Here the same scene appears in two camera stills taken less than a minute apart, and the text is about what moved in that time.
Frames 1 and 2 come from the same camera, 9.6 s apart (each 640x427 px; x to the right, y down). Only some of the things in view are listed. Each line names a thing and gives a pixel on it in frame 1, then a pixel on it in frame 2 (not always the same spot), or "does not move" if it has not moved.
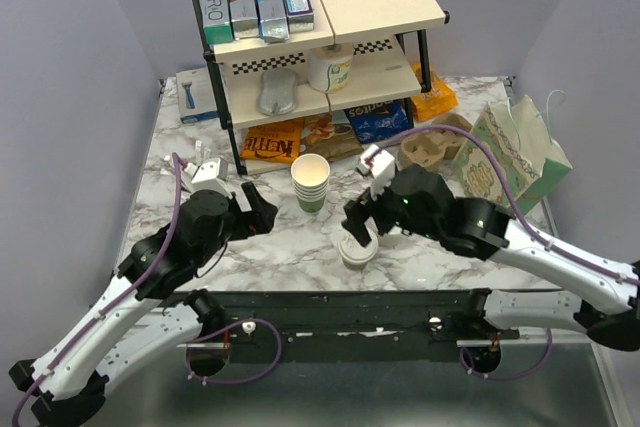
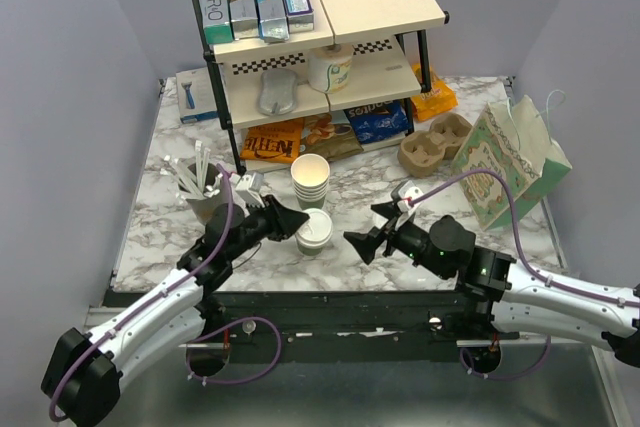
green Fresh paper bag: (531, 161) does not move
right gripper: (355, 214) → (366, 242)
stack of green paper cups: (310, 176) does not move
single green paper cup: (355, 256) → (314, 234)
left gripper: (260, 220) → (283, 223)
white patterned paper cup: (329, 67) does not move
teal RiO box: (217, 23) does not move
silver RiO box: (243, 11) does not move
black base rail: (342, 326) does not move
